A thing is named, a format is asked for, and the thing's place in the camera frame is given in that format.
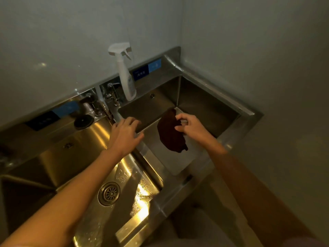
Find person's right hand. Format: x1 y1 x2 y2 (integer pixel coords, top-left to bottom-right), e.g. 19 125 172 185
174 113 228 155

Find person's left hand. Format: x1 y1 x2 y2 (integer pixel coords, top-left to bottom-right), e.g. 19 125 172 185
107 117 145 159

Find dark brown cleaning cloth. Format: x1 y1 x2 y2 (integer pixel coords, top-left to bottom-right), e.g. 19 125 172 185
157 108 189 154

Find stainless steel sink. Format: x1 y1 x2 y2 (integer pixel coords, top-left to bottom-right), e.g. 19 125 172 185
0 46 264 247

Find person's left forearm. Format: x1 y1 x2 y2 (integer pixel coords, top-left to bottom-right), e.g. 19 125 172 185
0 149 123 247

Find person's right forearm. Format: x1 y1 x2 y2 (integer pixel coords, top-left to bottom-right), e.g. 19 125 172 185
209 149 317 247

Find round steel sink drain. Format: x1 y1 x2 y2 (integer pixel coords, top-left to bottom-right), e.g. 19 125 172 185
97 181 121 207

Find chrome faucet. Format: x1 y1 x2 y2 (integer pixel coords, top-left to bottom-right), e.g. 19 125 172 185
80 82 124 124

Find small dark rectangular panel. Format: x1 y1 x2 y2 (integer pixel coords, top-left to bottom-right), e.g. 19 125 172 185
132 58 162 82
25 101 81 132

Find light trousers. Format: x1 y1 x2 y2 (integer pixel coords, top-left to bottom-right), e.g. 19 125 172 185
144 208 237 247

